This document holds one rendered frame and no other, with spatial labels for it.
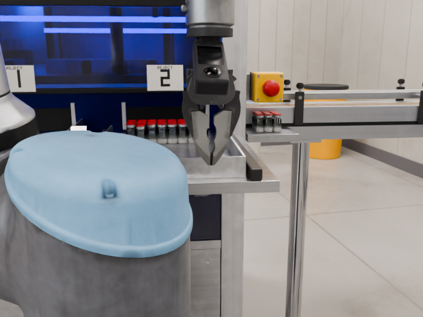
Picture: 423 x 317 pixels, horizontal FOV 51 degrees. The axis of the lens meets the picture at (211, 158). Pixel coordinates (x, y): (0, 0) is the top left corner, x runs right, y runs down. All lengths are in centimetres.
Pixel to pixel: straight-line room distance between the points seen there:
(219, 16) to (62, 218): 47
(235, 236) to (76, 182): 94
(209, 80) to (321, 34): 484
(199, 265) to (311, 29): 440
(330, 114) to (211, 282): 56
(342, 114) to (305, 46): 407
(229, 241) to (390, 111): 58
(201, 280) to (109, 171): 98
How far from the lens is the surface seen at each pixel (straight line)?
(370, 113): 132
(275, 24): 520
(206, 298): 125
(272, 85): 107
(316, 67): 540
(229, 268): 122
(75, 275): 27
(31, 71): 111
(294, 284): 146
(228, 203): 114
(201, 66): 62
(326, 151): 468
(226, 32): 68
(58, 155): 29
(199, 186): 70
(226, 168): 72
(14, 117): 36
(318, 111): 126
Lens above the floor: 108
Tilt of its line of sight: 14 degrees down
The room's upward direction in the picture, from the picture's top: straight up
